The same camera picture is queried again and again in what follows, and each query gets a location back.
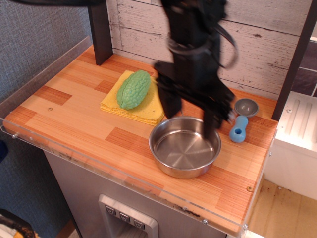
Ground dark frame post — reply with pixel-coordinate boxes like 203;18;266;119
88;0;113;65
271;0;317;121

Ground silver metal pot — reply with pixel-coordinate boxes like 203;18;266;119
149;116;221;179

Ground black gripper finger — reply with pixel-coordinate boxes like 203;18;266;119
157;76;182;119
203;106;227;139

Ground green toy bitter gourd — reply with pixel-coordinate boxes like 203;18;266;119
116;70;151;110

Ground yellow object at corner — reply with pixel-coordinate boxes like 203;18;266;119
13;227;38;238

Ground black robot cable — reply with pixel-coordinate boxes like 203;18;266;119
212;22;240;69

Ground yellow folded cloth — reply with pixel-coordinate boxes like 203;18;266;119
100;70;164;125

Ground dark right frame post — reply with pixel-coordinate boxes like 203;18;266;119
271;0;317;121

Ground dark left frame post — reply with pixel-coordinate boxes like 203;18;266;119
88;0;113;65

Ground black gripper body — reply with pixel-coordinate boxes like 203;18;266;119
153;42;236;124

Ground silver dispenser panel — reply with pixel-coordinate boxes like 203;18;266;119
98;194;159;238

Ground blue and grey spoon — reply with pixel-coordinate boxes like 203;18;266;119
229;98;259;143

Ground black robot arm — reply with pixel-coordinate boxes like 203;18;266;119
155;0;237;139

